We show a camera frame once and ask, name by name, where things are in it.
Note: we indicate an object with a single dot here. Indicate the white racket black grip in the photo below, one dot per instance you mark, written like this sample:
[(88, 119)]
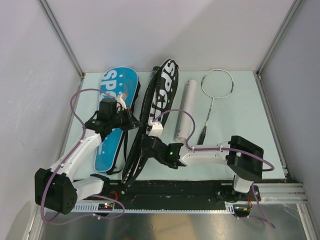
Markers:
[(216, 84)]

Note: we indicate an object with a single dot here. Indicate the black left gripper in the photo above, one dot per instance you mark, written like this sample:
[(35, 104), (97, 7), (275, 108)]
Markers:
[(131, 120)]

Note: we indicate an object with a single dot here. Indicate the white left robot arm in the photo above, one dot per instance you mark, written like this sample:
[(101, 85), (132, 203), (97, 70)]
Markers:
[(55, 187)]

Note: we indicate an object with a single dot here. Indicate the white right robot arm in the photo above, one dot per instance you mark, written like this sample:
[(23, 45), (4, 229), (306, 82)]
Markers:
[(239, 154)]

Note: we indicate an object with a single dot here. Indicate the black sport racket cover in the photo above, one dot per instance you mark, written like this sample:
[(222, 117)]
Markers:
[(158, 98)]

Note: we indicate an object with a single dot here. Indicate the grey aluminium frame post left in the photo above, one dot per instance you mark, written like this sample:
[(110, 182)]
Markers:
[(57, 29)]

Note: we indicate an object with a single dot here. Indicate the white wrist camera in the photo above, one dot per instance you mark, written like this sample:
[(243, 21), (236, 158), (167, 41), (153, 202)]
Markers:
[(121, 98), (156, 129)]

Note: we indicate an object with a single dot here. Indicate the grey aluminium frame post right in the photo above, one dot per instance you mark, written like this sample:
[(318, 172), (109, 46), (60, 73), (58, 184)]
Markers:
[(280, 34)]

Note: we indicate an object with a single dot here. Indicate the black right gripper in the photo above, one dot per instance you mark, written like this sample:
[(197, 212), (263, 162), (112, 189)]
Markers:
[(146, 154)]

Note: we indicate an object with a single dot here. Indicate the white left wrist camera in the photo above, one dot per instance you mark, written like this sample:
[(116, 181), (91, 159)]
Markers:
[(121, 98)]

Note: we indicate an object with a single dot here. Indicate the blue sport racket cover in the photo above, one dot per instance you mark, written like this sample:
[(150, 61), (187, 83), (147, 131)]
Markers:
[(115, 81)]

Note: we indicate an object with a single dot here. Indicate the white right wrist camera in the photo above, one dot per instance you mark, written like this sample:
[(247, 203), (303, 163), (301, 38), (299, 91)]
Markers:
[(156, 129)]

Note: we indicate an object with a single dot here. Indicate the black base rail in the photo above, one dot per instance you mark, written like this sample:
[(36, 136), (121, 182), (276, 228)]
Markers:
[(178, 195)]

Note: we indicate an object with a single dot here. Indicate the white shuttlecock tube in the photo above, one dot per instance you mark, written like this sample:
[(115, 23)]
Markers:
[(184, 123)]

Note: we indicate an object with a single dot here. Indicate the grey aluminium frame post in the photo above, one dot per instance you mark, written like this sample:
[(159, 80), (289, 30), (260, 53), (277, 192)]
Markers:
[(57, 29), (280, 34)]

